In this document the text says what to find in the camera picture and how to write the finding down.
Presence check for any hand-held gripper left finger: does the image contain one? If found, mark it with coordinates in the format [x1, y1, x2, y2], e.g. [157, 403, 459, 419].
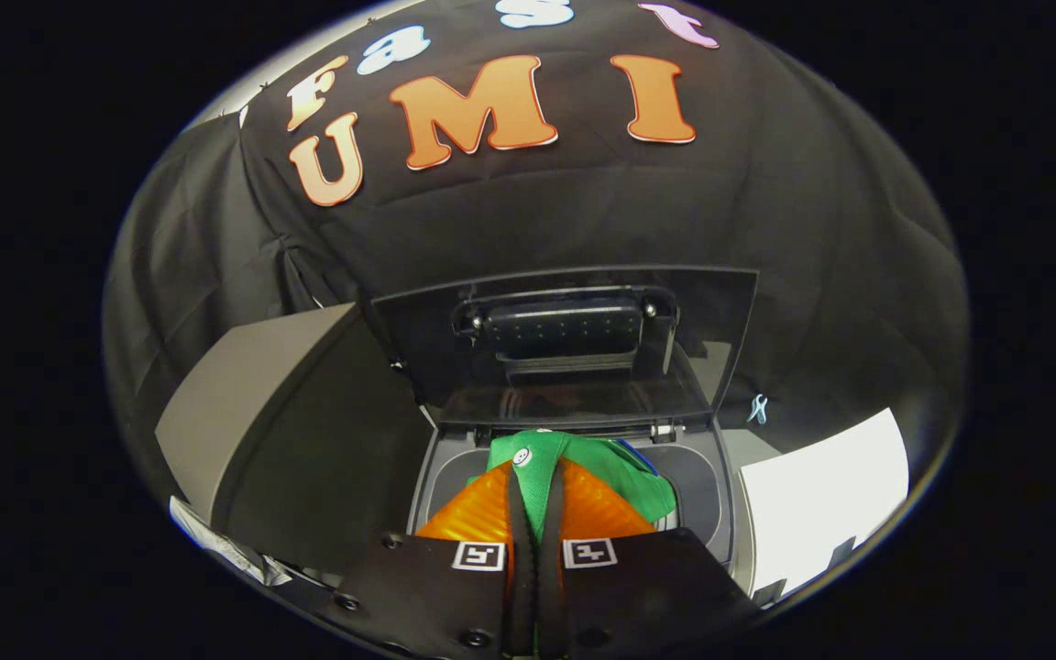
[313, 461, 538, 660]

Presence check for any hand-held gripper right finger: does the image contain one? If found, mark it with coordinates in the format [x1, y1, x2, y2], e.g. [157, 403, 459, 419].
[537, 456, 765, 660]

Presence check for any green polo shirt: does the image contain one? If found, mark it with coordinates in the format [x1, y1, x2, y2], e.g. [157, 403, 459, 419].
[466, 429, 678, 660]

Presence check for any clear plastic wrap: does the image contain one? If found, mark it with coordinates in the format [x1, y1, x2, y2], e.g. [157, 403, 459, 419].
[168, 495, 296, 589]

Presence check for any black backdrop cloth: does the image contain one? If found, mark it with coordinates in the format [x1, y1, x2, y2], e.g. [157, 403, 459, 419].
[104, 0, 971, 514]

